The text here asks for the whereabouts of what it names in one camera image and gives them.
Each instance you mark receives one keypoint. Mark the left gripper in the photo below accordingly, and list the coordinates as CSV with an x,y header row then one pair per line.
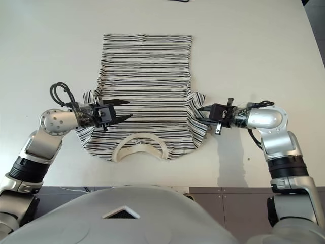
x,y
85,115

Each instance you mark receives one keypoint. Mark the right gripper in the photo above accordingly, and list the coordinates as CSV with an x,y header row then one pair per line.
x,y
240,115

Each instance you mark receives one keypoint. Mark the striped T-shirt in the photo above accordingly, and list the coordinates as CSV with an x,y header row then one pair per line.
x,y
147,76

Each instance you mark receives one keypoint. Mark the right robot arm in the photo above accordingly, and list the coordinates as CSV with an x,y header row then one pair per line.
x,y
281,142

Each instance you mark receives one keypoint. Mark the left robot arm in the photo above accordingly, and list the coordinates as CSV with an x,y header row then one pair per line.
x,y
38,145

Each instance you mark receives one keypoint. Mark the robot body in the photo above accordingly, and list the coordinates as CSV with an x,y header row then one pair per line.
x,y
122,221

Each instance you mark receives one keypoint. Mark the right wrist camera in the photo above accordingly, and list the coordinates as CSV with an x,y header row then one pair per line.
x,y
219,111

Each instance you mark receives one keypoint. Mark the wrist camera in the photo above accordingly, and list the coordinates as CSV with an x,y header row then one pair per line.
x,y
104,114
219,111

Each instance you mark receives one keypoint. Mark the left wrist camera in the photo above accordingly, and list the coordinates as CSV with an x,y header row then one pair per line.
x,y
104,114

